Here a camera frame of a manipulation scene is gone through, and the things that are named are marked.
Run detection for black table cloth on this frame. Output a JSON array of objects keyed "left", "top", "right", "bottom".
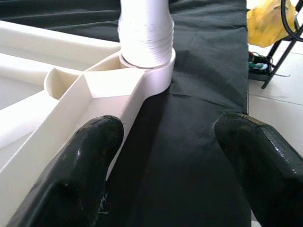
[{"left": 0, "top": 0, "right": 251, "bottom": 227}]

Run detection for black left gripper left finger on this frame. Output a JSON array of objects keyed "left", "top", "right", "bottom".
[{"left": 7, "top": 115, "right": 125, "bottom": 227}]

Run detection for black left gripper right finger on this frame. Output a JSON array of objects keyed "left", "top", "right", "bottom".
[{"left": 214, "top": 113, "right": 303, "bottom": 227}]

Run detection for white plastic table leg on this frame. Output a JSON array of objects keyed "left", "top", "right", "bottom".
[{"left": 117, "top": 0, "right": 175, "bottom": 70}]

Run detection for black cable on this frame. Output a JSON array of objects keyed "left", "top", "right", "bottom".
[{"left": 281, "top": 0, "right": 303, "bottom": 41}]

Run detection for white plastic table top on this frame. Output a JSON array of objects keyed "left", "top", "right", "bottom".
[{"left": 0, "top": 20, "right": 176, "bottom": 223}]

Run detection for black metal table frame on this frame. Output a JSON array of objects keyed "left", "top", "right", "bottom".
[{"left": 261, "top": 14, "right": 303, "bottom": 90}]

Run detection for yellow plastic bag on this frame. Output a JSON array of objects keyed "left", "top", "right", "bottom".
[{"left": 247, "top": 0, "right": 297, "bottom": 49}]

